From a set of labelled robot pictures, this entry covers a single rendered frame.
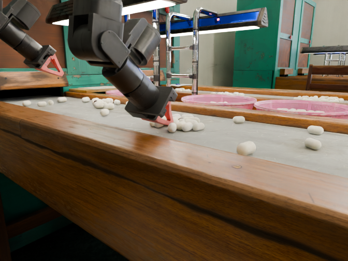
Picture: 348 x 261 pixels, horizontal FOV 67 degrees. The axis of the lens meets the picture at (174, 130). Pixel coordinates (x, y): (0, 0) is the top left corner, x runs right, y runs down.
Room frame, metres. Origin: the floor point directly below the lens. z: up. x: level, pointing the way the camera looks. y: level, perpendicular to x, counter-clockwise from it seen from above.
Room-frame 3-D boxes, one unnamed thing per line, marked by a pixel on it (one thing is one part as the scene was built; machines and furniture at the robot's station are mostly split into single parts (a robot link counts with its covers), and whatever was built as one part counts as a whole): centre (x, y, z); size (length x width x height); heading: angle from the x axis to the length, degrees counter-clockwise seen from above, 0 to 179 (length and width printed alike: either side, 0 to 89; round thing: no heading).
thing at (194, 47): (1.28, -0.08, 0.90); 0.20 x 0.19 x 0.45; 50
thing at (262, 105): (0.78, -0.37, 0.72); 0.27 x 0.27 x 0.10
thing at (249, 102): (0.95, -0.16, 0.72); 0.27 x 0.27 x 0.10
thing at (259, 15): (1.34, -0.13, 1.08); 0.62 x 0.08 x 0.07; 50
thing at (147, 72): (1.67, 0.17, 0.83); 0.30 x 0.06 x 0.07; 140
